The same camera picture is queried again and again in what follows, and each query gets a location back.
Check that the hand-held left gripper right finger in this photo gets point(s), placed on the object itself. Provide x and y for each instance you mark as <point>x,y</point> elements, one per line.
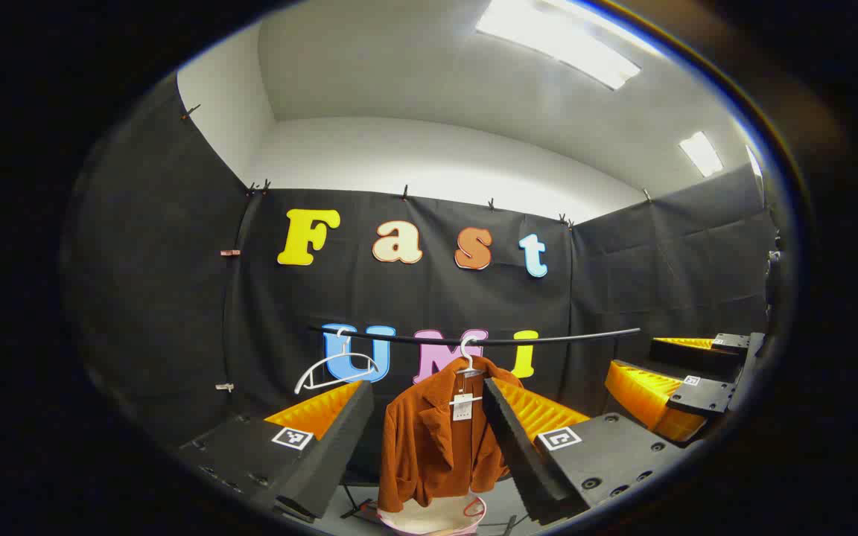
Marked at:
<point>518,454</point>

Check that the small ceiling light panel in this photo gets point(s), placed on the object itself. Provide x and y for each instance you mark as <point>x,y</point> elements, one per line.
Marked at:
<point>753,160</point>
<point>701,154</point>

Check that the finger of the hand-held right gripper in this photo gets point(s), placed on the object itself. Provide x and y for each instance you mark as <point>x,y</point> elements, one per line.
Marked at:
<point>701,396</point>
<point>697,356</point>

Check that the white laundry hamper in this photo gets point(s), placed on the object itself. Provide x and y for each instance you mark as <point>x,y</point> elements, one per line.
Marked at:
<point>429,522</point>

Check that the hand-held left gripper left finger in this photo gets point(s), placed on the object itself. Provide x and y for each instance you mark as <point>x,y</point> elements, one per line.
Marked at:
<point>336,454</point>

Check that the black backdrop cloth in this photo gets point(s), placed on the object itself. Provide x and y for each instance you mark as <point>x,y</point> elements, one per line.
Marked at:
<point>414,298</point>

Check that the white clothes hanger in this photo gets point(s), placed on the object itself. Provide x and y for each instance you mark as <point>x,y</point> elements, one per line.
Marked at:
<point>466,350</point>
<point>339,356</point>

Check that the black clothes rack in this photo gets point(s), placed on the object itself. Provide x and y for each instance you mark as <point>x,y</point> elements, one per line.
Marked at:
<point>548,339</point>

